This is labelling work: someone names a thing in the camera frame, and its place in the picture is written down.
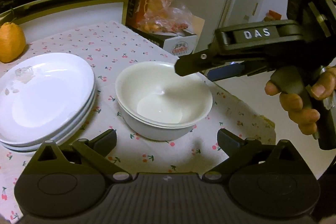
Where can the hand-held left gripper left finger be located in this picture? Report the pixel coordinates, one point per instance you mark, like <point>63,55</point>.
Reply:
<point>106,142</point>

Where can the cherry print tablecloth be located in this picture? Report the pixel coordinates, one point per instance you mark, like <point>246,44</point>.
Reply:
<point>157,155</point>

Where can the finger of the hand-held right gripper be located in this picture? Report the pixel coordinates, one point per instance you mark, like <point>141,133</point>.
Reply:
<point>194,62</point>
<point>225,71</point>

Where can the large cream bowl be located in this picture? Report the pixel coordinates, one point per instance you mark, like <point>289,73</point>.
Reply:
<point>162,98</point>

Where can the large orange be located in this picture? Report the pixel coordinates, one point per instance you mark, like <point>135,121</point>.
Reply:
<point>11,43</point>

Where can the person's right hand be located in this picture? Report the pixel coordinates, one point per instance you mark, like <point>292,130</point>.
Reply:
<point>299,108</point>

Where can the white flower print plate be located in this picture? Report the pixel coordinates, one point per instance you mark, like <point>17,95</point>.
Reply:
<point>47,98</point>

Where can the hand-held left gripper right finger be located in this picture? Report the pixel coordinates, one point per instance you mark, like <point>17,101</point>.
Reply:
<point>229,144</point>

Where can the small red object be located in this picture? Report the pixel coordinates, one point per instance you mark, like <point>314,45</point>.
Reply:
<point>275,16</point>

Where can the white bowl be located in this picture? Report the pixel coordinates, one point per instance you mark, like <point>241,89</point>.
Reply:
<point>157,133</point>

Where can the black cardboard box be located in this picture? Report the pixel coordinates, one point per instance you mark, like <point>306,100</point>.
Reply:
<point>183,45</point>

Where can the plastic bag of snacks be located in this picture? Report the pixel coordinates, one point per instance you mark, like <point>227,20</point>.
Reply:
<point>168,16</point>

